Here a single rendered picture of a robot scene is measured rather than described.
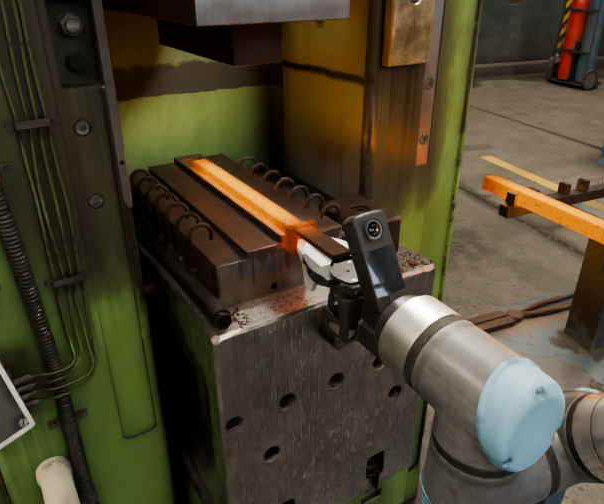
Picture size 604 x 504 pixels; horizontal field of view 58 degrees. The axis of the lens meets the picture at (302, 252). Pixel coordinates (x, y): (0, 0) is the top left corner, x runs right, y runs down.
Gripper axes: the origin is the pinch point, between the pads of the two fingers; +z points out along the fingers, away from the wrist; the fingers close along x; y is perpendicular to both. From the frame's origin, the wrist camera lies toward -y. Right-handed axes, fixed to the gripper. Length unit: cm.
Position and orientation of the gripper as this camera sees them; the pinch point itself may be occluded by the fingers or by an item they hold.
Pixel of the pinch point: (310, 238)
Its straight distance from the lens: 73.3
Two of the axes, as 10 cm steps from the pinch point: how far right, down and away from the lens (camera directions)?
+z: -5.2, -4.2, 7.4
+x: 8.5, -2.4, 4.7
